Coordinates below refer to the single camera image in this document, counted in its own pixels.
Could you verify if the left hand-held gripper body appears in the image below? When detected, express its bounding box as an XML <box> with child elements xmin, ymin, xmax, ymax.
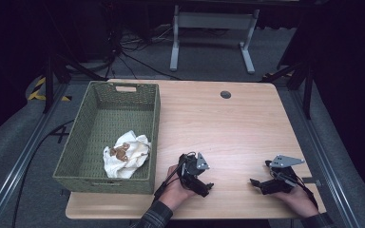
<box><xmin>176</xmin><ymin>151</ymin><xmax>211</xmax><ymax>195</ymax></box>

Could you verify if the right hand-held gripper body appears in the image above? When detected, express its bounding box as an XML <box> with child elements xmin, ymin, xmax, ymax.
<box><xmin>264</xmin><ymin>154</ymin><xmax>306</xmax><ymax>195</ymax></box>

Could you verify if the white cloth with brown print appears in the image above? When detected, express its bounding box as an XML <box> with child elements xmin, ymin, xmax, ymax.
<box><xmin>103</xmin><ymin>130</ymin><xmax>152</xmax><ymax>180</ymax></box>

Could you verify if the green woven basket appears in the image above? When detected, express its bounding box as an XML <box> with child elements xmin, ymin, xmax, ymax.
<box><xmin>52</xmin><ymin>80</ymin><xmax>162</xmax><ymax>195</ymax></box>

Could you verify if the person's right hand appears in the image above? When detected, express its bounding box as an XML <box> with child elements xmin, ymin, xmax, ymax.
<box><xmin>271</xmin><ymin>184</ymin><xmax>319</xmax><ymax>219</ymax></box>

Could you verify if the person's left hand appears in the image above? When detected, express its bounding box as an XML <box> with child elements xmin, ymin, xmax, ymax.
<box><xmin>158</xmin><ymin>164</ymin><xmax>198</xmax><ymax>212</ymax></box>

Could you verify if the grey tape piece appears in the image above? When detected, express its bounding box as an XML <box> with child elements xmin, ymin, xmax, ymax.
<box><xmin>301</xmin><ymin>177</ymin><xmax>323</xmax><ymax>186</ymax></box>

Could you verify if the black tripod stand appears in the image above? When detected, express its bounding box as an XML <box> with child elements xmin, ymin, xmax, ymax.
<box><xmin>260</xmin><ymin>60</ymin><xmax>316</xmax><ymax>121</ymax></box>
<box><xmin>42</xmin><ymin>53</ymin><xmax>107</xmax><ymax>114</ymax></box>

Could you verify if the yellow and black floor tape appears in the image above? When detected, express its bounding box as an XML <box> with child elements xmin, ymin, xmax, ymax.
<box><xmin>28</xmin><ymin>76</ymin><xmax>72</xmax><ymax>103</ymax></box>

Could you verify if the left hand-held gripper cable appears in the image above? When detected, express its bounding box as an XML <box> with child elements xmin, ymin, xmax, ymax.
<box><xmin>152</xmin><ymin>155</ymin><xmax>188</xmax><ymax>202</ymax></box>

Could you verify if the hand-held gripper cable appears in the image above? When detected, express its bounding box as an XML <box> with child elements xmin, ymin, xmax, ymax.
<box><xmin>152</xmin><ymin>155</ymin><xmax>188</xmax><ymax>202</ymax></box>
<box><xmin>283</xmin><ymin>175</ymin><xmax>319</xmax><ymax>209</ymax></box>

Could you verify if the right hand-held gripper cable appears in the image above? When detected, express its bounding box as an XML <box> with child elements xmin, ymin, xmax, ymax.
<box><xmin>283</xmin><ymin>175</ymin><xmax>319</xmax><ymax>209</ymax></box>

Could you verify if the tangle of black floor cables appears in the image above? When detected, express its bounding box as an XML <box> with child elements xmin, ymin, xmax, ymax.
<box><xmin>104</xmin><ymin>23</ymin><xmax>183</xmax><ymax>82</ymax></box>

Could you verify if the grey metal desk frame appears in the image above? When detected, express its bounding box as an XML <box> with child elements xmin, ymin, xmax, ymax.
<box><xmin>169</xmin><ymin>4</ymin><xmax>260</xmax><ymax>75</ymax></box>

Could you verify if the long black floor cable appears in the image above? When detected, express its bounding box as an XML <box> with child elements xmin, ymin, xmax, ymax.
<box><xmin>10</xmin><ymin>118</ymin><xmax>76</xmax><ymax>228</ymax></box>

